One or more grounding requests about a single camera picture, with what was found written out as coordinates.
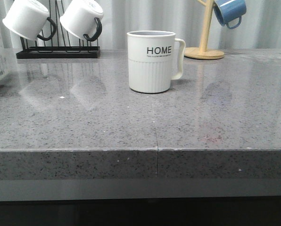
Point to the blue hanging mug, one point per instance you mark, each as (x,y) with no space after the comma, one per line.
(229,10)

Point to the left white hanging mug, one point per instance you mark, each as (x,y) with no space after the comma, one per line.
(27,18)

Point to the wooden mug tree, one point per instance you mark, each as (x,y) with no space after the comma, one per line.
(202,52)

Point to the right white hanging mug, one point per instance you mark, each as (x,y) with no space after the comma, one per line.
(82,18)

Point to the white HOME mug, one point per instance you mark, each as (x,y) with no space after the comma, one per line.
(155,58)

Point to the black wire mug rack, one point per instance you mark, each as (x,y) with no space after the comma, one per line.
(63,44)

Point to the white hanging mug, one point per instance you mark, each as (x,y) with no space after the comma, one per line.
(82,18)
(27,18)

